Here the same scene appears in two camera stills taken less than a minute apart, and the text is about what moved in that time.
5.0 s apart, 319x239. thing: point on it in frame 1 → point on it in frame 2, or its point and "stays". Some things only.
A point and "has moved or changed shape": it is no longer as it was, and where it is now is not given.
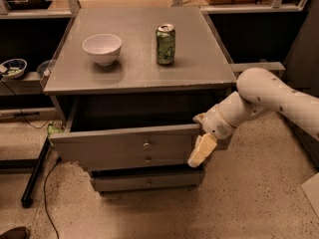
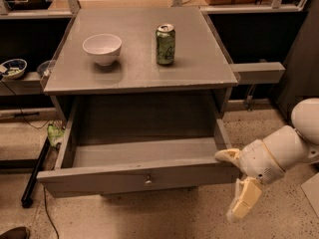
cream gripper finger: [200, 118] → [231, 154]
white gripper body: [215, 122] → [257, 161]
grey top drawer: [128, 124] has moved or changed shape
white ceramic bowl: [104, 47] stays
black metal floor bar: [27, 198] stays
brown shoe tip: [20, 232] stays
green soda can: [165, 43] stays
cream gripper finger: [205, 143] → [246, 192]
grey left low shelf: [29, 84] stays
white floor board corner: [311, 188] stays
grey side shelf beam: [265, 66] stays
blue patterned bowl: [13, 68] stays
